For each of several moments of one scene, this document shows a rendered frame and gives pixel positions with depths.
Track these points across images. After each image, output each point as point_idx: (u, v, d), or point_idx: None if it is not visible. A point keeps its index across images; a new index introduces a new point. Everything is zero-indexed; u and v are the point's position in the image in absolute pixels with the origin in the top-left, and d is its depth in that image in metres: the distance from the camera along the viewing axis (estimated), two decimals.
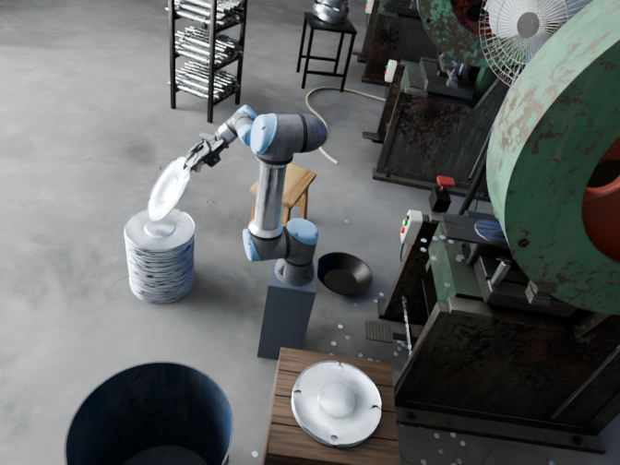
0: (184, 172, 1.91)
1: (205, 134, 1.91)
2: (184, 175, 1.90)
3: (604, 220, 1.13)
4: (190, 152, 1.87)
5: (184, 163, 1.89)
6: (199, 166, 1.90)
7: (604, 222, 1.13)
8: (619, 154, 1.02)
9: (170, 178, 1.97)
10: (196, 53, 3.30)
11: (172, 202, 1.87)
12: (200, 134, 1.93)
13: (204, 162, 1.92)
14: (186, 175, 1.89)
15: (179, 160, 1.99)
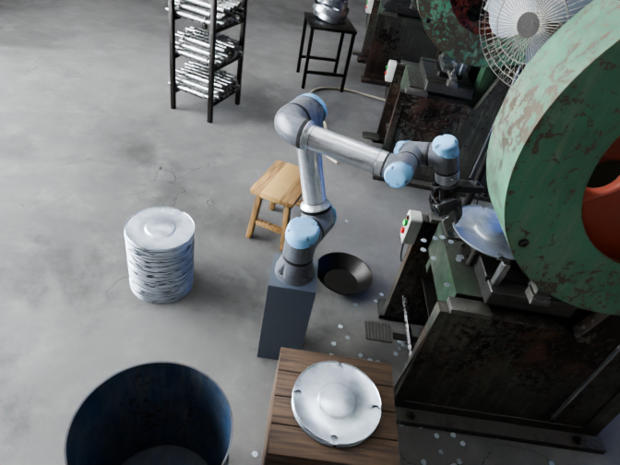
0: (466, 233, 1.63)
1: (466, 181, 1.57)
2: (467, 232, 1.64)
3: None
4: None
5: None
6: (448, 217, 1.61)
7: None
8: None
9: (496, 239, 1.63)
10: (196, 53, 3.30)
11: (470, 213, 1.73)
12: None
13: (456, 214, 1.58)
14: (460, 228, 1.65)
15: (492, 254, 1.57)
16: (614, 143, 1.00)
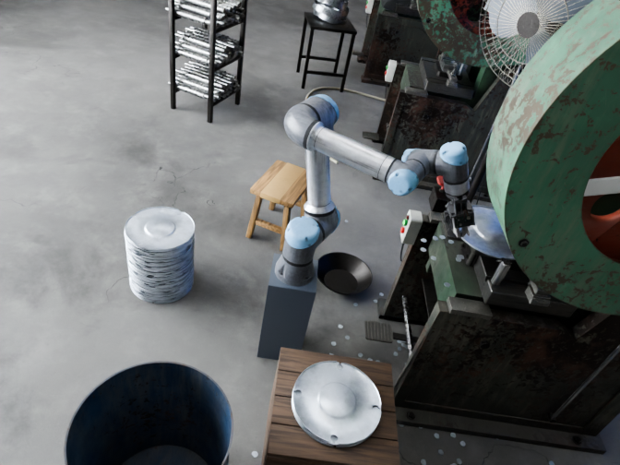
0: None
1: None
2: None
3: None
4: (447, 222, 1.57)
5: (454, 233, 1.60)
6: (466, 227, 1.55)
7: None
8: None
9: None
10: (196, 53, 3.30)
11: (482, 245, 1.59)
12: None
13: None
14: None
15: None
16: None
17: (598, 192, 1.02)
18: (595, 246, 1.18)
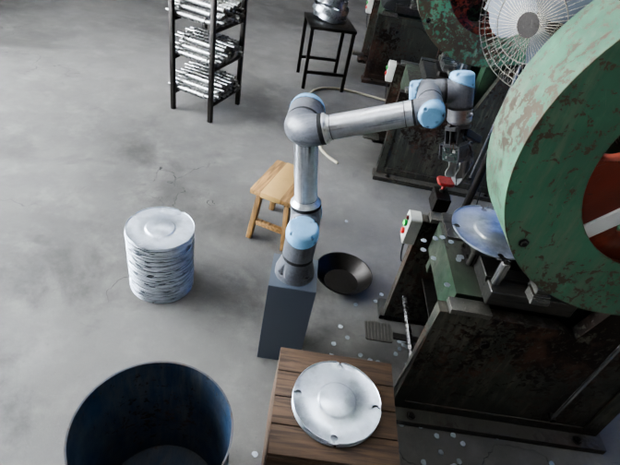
0: (474, 211, 1.74)
1: None
2: (478, 213, 1.74)
3: None
4: (447, 161, 1.59)
5: (451, 176, 1.59)
6: (459, 170, 1.54)
7: None
8: None
9: (479, 228, 1.66)
10: (196, 53, 3.30)
11: None
12: None
13: (466, 164, 1.53)
14: (480, 210, 1.76)
15: (455, 220, 1.68)
16: None
17: (604, 228, 1.08)
18: None
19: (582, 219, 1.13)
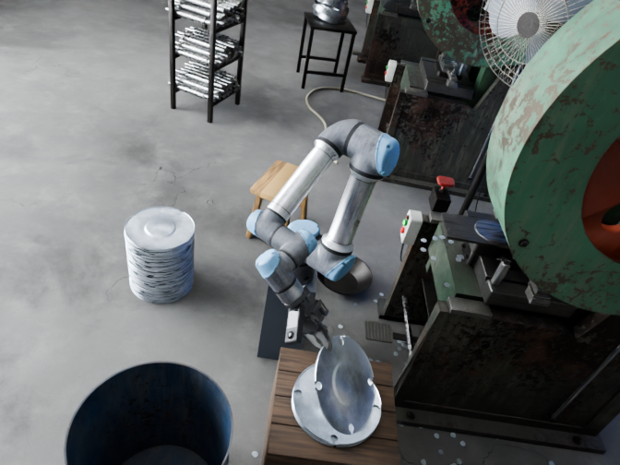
0: (363, 368, 1.54)
1: (299, 327, 1.34)
2: (363, 373, 1.53)
3: None
4: (327, 332, 1.40)
5: (331, 343, 1.43)
6: (317, 332, 1.45)
7: None
8: None
9: (344, 366, 1.46)
10: (196, 53, 3.30)
11: (362, 411, 1.47)
12: (299, 338, 1.32)
13: (308, 333, 1.44)
14: (367, 375, 1.55)
15: (346, 340, 1.52)
16: (600, 199, 1.09)
17: None
18: None
19: None
